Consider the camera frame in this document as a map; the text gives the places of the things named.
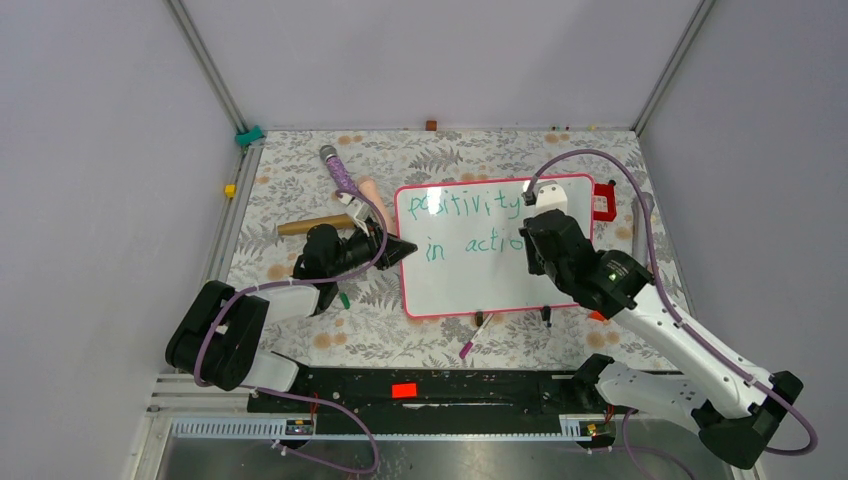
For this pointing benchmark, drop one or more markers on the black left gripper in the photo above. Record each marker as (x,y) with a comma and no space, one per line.
(393,251)

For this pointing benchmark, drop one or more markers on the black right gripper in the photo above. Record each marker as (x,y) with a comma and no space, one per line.
(533,265)

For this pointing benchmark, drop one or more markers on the pink framed whiteboard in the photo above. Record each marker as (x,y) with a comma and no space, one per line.
(470,256)

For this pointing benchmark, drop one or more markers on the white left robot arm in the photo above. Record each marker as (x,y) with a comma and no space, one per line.
(218,338)

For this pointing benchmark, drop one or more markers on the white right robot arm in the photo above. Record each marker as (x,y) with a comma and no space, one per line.
(733,406)

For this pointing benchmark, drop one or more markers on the red box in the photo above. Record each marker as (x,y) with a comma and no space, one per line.
(604,202)

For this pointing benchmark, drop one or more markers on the silver microphone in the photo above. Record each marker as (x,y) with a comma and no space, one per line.
(639,242)

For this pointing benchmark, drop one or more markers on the floral table mat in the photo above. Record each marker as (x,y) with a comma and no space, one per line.
(287,181)

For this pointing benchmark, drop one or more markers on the purple glitter microphone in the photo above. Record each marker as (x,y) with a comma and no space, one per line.
(337,170)

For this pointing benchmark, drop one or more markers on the purple marker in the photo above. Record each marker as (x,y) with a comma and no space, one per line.
(471,341)

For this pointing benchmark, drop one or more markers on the teal block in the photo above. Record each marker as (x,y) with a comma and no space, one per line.
(248,137)

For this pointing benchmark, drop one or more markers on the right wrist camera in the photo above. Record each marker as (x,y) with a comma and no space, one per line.
(545,196)

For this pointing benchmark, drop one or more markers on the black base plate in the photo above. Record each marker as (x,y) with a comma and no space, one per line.
(412,402)

